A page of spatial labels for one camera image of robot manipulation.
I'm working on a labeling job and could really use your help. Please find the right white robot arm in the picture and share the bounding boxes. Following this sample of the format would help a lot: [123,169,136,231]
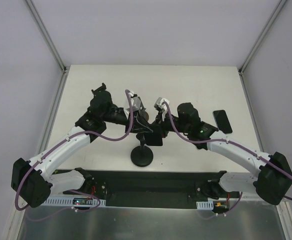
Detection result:
[154,98,292,206]

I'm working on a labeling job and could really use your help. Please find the aluminium frame post left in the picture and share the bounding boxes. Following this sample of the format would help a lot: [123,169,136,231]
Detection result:
[23,0,68,74]

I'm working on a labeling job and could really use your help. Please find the black clamp phone stand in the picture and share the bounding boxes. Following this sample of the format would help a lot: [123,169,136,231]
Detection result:
[91,82,107,96]
[130,133,154,168]

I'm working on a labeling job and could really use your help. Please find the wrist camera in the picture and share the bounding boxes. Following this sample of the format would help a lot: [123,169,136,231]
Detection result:
[154,97,170,121]
[123,90,146,118]

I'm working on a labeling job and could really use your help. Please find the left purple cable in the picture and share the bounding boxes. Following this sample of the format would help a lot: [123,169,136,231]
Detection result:
[14,89,137,212]

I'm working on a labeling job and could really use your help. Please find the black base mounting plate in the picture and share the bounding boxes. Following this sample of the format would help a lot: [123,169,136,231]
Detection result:
[62,169,269,208]

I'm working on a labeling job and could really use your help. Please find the left white cable duct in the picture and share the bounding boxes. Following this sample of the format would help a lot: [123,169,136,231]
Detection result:
[40,195,106,208]

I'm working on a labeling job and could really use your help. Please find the aluminium frame post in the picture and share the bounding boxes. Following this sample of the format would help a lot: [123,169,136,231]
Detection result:
[238,0,289,76]
[23,0,68,74]

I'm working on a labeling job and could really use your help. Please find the right white cable duct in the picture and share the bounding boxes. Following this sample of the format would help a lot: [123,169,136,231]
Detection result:
[196,198,231,211]

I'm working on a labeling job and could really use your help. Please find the blue-edged black phone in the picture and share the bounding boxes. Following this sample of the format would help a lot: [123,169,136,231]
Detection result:
[213,109,233,134]

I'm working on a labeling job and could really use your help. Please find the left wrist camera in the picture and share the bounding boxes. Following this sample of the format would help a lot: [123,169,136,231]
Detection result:
[123,90,146,118]

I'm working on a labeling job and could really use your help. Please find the aluminium frame post right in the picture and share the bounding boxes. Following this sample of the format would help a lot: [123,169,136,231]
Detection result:
[238,0,289,76]

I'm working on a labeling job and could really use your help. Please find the grey stand with wooden base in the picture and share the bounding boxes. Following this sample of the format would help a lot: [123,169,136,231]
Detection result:
[132,96,149,121]

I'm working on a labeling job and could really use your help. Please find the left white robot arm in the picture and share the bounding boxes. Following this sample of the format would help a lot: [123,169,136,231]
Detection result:
[11,89,145,211]

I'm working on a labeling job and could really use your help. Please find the white cable duct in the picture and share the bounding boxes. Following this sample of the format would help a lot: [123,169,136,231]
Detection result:
[196,198,231,211]
[40,195,106,208]

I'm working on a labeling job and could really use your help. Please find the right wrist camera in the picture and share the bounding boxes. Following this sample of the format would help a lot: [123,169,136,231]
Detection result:
[154,97,170,121]

